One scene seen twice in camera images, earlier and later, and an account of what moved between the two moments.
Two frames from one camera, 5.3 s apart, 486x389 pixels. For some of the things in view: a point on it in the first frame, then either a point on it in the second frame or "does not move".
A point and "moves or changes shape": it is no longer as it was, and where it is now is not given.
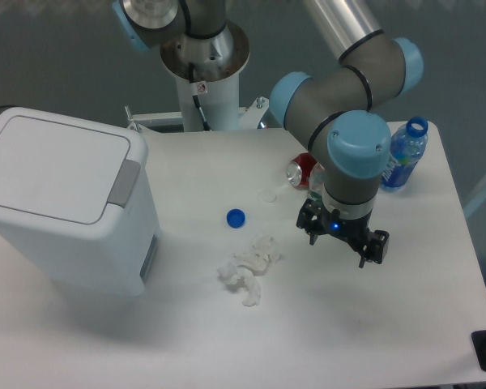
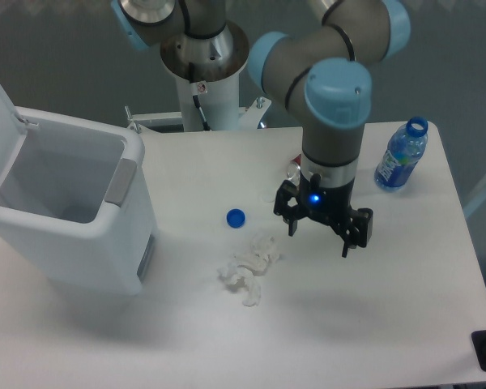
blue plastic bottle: (407, 147) does not move
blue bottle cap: (236, 218) does not move
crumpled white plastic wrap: (245, 265) does not move
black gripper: (314, 219) → (329, 202)
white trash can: (73, 195) moves or changes shape
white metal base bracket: (251, 115) does not move
